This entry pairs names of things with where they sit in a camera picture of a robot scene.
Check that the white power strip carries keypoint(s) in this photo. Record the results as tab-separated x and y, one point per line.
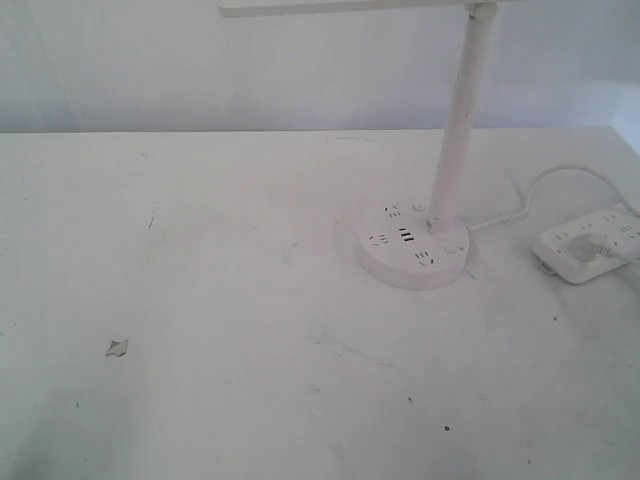
615	224

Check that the white plug with cable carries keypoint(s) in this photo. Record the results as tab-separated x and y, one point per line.
587	247

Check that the white desk lamp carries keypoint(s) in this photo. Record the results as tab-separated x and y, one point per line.
424	247

